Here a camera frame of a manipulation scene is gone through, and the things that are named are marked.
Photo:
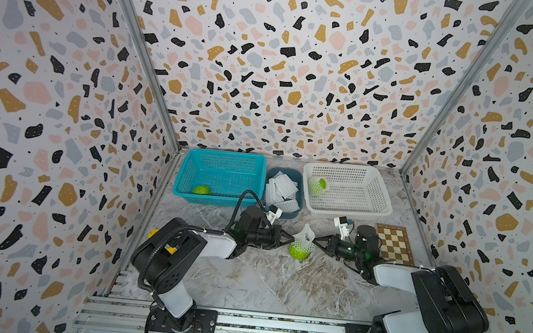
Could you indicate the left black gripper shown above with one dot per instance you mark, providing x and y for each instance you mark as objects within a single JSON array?
[{"x": 276, "y": 233}]

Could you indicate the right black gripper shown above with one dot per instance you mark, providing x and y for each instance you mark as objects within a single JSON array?
[{"x": 333, "y": 244}]

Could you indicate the white foam net sleeve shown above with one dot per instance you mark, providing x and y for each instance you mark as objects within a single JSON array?
[
  {"x": 306, "y": 237},
  {"x": 312, "y": 186}
]

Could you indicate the green custard apple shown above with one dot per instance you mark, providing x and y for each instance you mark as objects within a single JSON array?
[
  {"x": 322, "y": 185},
  {"x": 299, "y": 252},
  {"x": 201, "y": 190}
]

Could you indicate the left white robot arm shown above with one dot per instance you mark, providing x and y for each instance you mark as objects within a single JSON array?
[{"x": 164, "y": 259}]

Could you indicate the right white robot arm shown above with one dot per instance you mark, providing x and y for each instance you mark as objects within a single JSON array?
[{"x": 445, "y": 302}]

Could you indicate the pile of white foam nets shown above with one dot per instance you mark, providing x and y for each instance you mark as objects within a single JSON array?
[{"x": 282, "y": 193}]

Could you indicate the white plastic basket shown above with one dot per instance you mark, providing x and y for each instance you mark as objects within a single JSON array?
[{"x": 355, "y": 191}]

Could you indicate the dark teal small bin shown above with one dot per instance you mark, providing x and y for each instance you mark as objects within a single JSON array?
[{"x": 295, "y": 177}]

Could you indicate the wooden chessboard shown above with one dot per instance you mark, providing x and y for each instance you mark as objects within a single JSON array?
[{"x": 395, "y": 245}]

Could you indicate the teal plastic basket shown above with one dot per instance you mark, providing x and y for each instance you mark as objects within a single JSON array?
[{"x": 234, "y": 179}]

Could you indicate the yellow triangular plastic piece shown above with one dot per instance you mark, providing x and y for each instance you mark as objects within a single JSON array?
[{"x": 168, "y": 244}]

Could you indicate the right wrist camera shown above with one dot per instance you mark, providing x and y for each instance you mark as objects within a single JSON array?
[{"x": 345, "y": 228}]

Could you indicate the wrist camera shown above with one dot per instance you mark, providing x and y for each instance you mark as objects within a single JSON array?
[
  {"x": 345, "y": 228},
  {"x": 273, "y": 214}
]

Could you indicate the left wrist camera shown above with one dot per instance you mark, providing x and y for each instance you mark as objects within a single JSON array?
[{"x": 273, "y": 214}]

